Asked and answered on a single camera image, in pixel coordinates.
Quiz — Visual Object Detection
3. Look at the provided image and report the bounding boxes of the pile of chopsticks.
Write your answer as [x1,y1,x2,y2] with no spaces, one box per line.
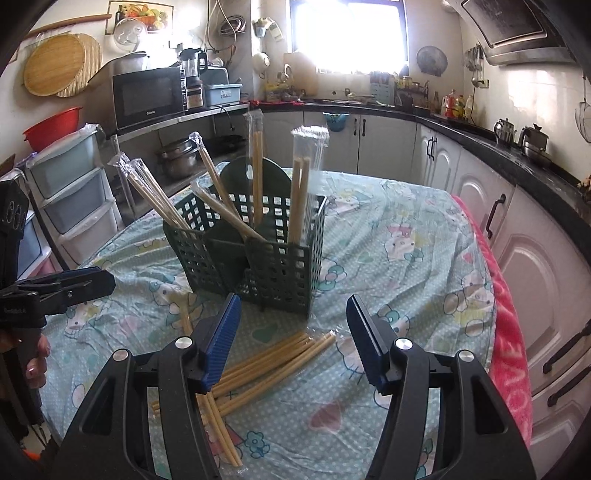
[151,300,338,472]

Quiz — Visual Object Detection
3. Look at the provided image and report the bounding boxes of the container atop microwave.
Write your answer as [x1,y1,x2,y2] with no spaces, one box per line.
[113,51,151,75]

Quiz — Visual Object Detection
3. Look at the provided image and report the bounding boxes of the pastel plastic drawer tower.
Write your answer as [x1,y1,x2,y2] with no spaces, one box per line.
[25,126,123,265]

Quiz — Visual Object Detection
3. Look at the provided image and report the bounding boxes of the condiment bottles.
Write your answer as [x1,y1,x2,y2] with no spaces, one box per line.
[440,90,476,122]

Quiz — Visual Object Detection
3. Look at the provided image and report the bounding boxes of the wooden rolling pin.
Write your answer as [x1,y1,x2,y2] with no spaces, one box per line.
[27,14,112,41]

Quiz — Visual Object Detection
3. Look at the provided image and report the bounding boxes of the metal shelf rack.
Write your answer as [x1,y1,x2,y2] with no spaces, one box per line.
[111,102,251,200]

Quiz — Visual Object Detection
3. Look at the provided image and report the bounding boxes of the cartoon cat printed tablecloth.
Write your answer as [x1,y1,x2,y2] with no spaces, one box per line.
[39,168,498,480]

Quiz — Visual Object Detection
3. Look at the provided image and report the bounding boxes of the person's left hand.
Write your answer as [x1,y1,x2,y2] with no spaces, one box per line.
[25,335,51,388]

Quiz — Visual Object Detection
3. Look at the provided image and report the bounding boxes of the black blender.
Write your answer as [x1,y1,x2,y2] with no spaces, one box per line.
[178,47,209,110]

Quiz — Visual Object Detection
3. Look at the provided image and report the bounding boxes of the woven straw mat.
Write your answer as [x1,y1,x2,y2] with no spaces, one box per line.
[57,33,103,99]

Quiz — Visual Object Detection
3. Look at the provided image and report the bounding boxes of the black microwave oven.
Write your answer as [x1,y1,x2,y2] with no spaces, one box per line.
[112,67,188,131]

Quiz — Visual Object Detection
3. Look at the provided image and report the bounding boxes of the green plastic utensil basket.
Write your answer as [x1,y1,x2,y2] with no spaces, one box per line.
[163,157,328,319]

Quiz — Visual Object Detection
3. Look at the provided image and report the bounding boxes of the blue plastic dish bin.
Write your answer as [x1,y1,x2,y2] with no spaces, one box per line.
[203,82,243,106]

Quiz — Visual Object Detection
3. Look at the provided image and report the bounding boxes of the wire mesh strainer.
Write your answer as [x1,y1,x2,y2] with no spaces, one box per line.
[574,98,591,142]

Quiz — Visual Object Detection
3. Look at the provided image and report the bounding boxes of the wooden cutting board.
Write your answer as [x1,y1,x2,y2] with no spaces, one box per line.
[282,52,319,99]

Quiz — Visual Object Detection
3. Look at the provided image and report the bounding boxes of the white lower kitchen cabinets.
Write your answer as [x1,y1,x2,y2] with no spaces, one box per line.
[252,108,591,472]

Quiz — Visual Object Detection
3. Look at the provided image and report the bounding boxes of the black frying pan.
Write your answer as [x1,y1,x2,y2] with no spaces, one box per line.
[213,134,248,151]

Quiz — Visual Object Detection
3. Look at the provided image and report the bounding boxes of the blue countertop utensil holder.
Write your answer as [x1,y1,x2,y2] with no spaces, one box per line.
[370,71,393,105]

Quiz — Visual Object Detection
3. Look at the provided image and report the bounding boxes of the kitchen window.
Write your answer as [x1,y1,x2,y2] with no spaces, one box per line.
[289,0,410,75]

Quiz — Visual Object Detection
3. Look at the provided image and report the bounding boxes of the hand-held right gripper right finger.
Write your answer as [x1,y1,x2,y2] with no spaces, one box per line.
[346,295,539,480]

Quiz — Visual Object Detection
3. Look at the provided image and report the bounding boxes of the black range hood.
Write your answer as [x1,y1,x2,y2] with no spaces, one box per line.
[461,0,576,66]

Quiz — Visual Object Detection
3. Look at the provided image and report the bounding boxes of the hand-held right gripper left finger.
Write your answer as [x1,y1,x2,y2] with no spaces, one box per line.
[44,293,242,480]

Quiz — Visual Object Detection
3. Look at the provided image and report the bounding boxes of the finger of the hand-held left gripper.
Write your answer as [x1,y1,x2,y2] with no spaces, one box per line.
[14,266,116,315]

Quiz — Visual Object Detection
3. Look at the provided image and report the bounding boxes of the hanging small kitchen tools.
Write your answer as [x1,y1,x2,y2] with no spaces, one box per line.
[464,44,486,87]

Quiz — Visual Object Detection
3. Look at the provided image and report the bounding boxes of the red plastic basin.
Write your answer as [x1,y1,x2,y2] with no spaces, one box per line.
[22,107,83,153]

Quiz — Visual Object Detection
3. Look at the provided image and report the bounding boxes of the metal kettles on counter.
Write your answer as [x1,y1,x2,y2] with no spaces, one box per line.
[517,123,553,168]

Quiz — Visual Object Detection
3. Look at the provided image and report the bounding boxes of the small metal kettle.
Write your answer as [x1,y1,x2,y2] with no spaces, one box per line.
[493,117,517,147]

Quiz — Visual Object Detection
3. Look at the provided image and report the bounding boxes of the fruit wall picture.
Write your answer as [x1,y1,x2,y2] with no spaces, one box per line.
[107,0,174,36]

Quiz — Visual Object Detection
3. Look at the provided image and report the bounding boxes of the white round plastic cover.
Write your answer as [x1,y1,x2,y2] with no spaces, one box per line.
[113,17,149,52]

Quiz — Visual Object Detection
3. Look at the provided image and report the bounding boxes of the stainless steel pot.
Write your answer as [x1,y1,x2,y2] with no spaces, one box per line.
[156,137,200,182]

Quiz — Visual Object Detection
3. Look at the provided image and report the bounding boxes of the round bamboo tray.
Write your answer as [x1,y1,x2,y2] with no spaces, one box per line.
[23,34,86,97]

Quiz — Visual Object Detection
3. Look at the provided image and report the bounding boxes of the bamboo chopstick pair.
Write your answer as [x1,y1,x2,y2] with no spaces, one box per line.
[245,111,265,227]
[129,158,191,230]
[107,154,183,232]
[191,180,269,243]
[287,127,331,245]
[188,131,241,217]

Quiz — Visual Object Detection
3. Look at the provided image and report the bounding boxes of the black kitchen countertop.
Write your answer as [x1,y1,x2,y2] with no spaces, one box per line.
[252,99,591,241]

